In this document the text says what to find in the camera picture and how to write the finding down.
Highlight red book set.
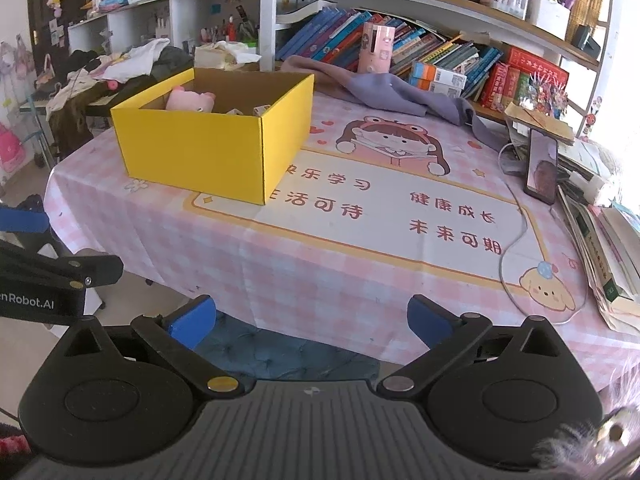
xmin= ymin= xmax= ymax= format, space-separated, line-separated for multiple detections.
xmin=480 ymin=46 xmax=570 ymax=113

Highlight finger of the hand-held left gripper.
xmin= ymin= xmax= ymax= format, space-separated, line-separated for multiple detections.
xmin=0 ymin=239 xmax=125 ymax=289
xmin=0 ymin=206 xmax=51 ymax=235

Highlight white pen container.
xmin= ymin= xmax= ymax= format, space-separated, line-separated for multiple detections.
xmin=527 ymin=0 xmax=571 ymax=41

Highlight black smartphone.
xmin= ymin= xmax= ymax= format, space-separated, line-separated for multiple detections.
xmin=523 ymin=128 xmax=559 ymax=206

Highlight purple cloth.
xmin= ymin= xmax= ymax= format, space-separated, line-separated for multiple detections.
xmin=280 ymin=55 xmax=506 ymax=153

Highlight blue tufted cushion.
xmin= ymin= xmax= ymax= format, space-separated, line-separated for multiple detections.
xmin=192 ymin=310 xmax=381 ymax=383

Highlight pink backpack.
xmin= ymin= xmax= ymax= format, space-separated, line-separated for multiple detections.
xmin=0 ymin=122 xmax=26 ymax=173

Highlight slanted row of books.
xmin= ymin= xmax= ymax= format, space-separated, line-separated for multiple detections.
xmin=277 ymin=7 xmax=503 ymax=101

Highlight white bookshelf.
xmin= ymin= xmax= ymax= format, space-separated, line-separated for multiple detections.
xmin=67 ymin=0 xmax=613 ymax=131

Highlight fluffy pale garment trim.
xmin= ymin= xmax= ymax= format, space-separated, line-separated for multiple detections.
xmin=530 ymin=375 xmax=640 ymax=480

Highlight black box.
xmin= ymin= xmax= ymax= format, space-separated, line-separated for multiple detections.
xmin=570 ymin=24 xmax=602 ymax=58

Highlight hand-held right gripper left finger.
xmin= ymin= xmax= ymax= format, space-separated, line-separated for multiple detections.
xmin=59 ymin=294 xmax=247 ymax=399

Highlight yellow cardboard box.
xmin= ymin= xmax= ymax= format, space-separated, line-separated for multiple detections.
xmin=110 ymin=66 xmax=316 ymax=207

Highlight stack of papers and books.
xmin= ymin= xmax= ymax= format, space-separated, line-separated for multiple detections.
xmin=507 ymin=130 xmax=640 ymax=336

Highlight pink pig plush toy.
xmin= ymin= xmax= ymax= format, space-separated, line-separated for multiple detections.
xmin=165 ymin=85 xmax=217 ymax=113

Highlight white cable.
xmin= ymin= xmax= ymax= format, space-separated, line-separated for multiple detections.
xmin=497 ymin=142 xmax=591 ymax=325

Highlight red fuzzy garment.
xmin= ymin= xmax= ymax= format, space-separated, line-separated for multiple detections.
xmin=0 ymin=432 xmax=28 ymax=463

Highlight pens in holder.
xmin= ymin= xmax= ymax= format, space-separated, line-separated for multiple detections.
xmin=200 ymin=5 xmax=258 ymax=43

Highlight pink checked tablecloth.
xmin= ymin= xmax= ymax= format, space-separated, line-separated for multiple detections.
xmin=44 ymin=87 xmax=640 ymax=391

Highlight pile of clothes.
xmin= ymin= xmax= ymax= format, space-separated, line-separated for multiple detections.
xmin=45 ymin=37 xmax=196 ymax=161

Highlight orange and white carton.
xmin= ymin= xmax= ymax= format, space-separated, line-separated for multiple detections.
xmin=409 ymin=79 xmax=463 ymax=100
xmin=410 ymin=61 xmax=467 ymax=87

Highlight colourful figure bunch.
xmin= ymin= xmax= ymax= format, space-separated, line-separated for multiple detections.
xmin=515 ymin=71 xmax=568 ymax=116

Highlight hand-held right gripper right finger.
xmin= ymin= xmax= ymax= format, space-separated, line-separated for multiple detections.
xmin=375 ymin=294 xmax=564 ymax=399

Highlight brown envelope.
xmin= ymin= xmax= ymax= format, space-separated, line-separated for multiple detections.
xmin=504 ymin=102 xmax=576 ymax=143

